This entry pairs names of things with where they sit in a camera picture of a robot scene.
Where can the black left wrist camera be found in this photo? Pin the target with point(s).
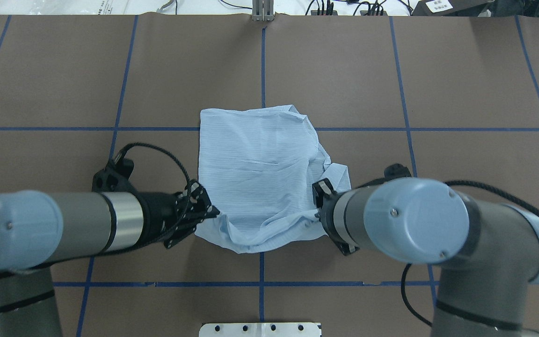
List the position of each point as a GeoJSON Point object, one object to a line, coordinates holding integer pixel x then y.
{"type": "Point", "coordinates": [114, 177]}

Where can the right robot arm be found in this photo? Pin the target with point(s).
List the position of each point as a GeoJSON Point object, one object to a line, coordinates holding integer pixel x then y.
{"type": "Point", "coordinates": [485, 241]}

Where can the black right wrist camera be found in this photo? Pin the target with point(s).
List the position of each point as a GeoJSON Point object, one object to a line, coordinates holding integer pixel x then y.
{"type": "Point", "coordinates": [392, 172]}

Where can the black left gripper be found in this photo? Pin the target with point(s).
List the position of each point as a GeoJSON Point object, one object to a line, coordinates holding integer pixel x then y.
{"type": "Point", "coordinates": [158, 217]}

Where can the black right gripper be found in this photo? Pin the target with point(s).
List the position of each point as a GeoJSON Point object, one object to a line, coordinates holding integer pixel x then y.
{"type": "Point", "coordinates": [331, 219]}

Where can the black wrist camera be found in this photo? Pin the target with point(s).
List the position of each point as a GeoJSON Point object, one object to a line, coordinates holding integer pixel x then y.
{"type": "Point", "coordinates": [114, 177]}
{"type": "Point", "coordinates": [392, 172]}

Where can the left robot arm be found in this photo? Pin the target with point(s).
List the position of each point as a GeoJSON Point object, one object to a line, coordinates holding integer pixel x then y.
{"type": "Point", "coordinates": [38, 230]}

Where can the grey aluminium post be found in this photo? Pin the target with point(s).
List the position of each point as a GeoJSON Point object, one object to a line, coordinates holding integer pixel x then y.
{"type": "Point", "coordinates": [263, 10]}

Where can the light blue button-up shirt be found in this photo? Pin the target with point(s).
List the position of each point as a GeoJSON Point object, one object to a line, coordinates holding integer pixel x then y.
{"type": "Point", "coordinates": [258, 167]}

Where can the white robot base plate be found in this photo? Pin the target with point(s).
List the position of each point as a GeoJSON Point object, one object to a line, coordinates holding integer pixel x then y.
{"type": "Point", "coordinates": [261, 329]}

